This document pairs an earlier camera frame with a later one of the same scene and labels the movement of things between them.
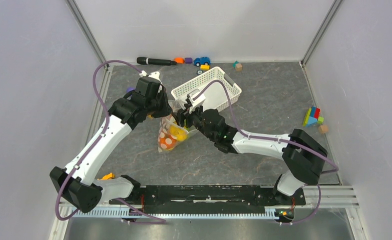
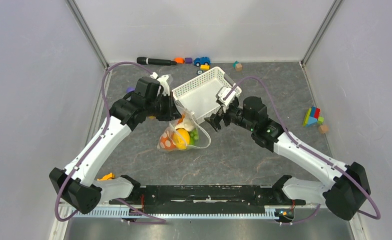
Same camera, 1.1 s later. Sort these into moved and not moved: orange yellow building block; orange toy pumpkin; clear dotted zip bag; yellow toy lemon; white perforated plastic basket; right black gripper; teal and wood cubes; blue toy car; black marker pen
Moved: yellow toy lemon; right black gripper; clear dotted zip bag
Not moved: teal and wood cubes; blue toy car; orange yellow building block; orange toy pumpkin; white perforated plastic basket; black marker pen
